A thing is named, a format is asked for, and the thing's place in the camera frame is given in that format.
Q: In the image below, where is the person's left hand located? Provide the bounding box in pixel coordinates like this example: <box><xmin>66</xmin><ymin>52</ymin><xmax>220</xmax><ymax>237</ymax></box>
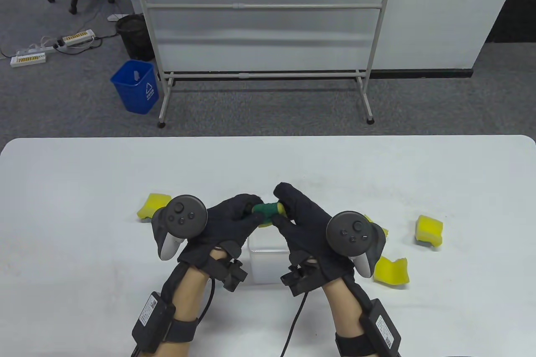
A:
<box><xmin>177</xmin><ymin>194</ymin><xmax>265</xmax><ymax>278</ymax></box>

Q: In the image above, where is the person's right hand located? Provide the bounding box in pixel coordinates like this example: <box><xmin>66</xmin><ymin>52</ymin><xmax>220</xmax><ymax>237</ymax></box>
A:
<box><xmin>272</xmin><ymin>182</ymin><xmax>356</xmax><ymax>286</ymax></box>

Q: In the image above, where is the yellow green sponge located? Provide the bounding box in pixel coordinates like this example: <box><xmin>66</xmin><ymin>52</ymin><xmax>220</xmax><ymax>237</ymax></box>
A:
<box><xmin>363</xmin><ymin>215</ymin><xmax>389</xmax><ymax>237</ymax></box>
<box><xmin>415</xmin><ymin>215</ymin><xmax>444</xmax><ymax>247</ymax></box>
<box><xmin>251</xmin><ymin>201</ymin><xmax>287</xmax><ymax>228</ymax></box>
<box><xmin>374</xmin><ymin>257</ymin><xmax>409</xmax><ymax>288</ymax></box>
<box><xmin>137</xmin><ymin>193</ymin><xmax>169</xmax><ymax>223</ymax></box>

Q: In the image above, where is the clear plastic airtight container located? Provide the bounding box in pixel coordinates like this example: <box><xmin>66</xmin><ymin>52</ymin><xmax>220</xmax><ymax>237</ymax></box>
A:
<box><xmin>247</xmin><ymin>238</ymin><xmax>294</xmax><ymax>285</ymax></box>

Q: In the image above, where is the person's left forearm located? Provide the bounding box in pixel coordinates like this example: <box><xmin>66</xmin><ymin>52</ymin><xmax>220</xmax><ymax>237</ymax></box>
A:
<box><xmin>144</xmin><ymin>265</ymin><xmax>210</xmax><ymax>357</ymax></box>

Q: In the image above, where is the person's right forearm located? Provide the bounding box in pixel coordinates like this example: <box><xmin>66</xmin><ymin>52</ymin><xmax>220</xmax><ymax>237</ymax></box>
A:
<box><xmin>325</xmin><ymin>275</ymin><xmax>377</xmax><ymax>357</ymax></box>

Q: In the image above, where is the dark grey tracking controller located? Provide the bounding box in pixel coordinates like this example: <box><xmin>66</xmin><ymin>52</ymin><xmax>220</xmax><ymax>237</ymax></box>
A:
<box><xmin>326</xmin><ymin>211</ymin><xmax>388</xmax><ymax>279</ymax></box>
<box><xmin>152</xmin><ymin>195</ymin><xmax>209</xmax><ymax>261</ymax></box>

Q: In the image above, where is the black wrist sensor box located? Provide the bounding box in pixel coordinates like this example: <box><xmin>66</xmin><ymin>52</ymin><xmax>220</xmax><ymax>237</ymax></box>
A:
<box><xmin>362</xmin><ymin>299</ymin><xmax>402</xmax><ymax>357</ymax></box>
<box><xmin>132</xmin><ymin>291</ymin><xmax>176</xmax><ymax>353</ymax></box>

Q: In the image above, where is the blue plastic bin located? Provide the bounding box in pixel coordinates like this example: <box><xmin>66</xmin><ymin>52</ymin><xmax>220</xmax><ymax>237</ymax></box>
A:
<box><xmin>110</xmin><ymin>60</ymin><xmax>160</xmax><ymax>115</ymax></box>

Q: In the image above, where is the black mesh trash bin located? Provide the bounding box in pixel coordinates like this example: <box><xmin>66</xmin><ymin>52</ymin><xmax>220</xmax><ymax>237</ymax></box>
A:
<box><xmin>116</xmin><ymin>14</ymin><xmax>155</xmax><ymax>62</ymax></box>

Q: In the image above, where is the white power strip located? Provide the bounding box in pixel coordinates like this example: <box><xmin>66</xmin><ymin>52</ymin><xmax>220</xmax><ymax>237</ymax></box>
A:
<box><xmin>56</xmin><ymin>29</ymin><xmax>96</xmax><ymax>47</ymax></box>
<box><xmin>10</xmin><ymin>51</ymin><xmax>47</xmax><ymax>68</ymax></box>

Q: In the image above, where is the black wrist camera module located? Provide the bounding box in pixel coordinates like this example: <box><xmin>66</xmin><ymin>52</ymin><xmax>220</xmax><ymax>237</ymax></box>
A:
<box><xmin>207</xmin><ymin>254</ymin><xmax>248</xmax><ymax>293</ymax></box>
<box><xmin>280</xmin><ymin>254</ymin><xmax>331</xmax><ymax>297</ymax></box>

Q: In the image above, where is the black glove cable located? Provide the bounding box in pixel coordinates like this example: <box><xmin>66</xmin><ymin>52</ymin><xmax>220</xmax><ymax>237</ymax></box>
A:
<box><xmin>197</xmin><ymin>277</ymin><xmax>216</xmax><ymax>324</ymax></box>
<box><xmin>281</xmin><ymin>290</ymin><xmax>308</xmax><ymax>357</ymax></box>

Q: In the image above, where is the black wrist strap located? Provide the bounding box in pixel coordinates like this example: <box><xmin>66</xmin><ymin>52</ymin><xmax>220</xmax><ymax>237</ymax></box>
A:
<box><xmin>335</xmin><ymin>330</ymin><xmax>377</xmax><ymax>357</ymax></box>
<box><xmin>161</xmin><ymin>317</ymin><xmax>201</xmax><ymax>343</ymax></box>

